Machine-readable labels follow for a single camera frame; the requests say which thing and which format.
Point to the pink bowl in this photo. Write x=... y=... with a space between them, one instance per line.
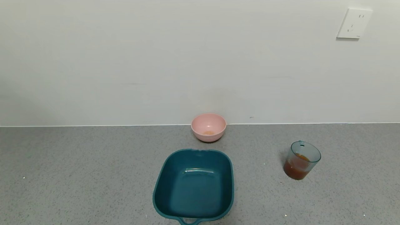
x=208 y=125

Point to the white wall socket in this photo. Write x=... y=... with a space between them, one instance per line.
x=354 y=23

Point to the clear ribbed blue cup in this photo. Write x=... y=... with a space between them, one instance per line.
x=304 y=153

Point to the brown liquid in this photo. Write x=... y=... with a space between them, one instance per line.
x=295 y=170

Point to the teal rectangular plastic tray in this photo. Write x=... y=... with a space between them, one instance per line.
x=193 y=187

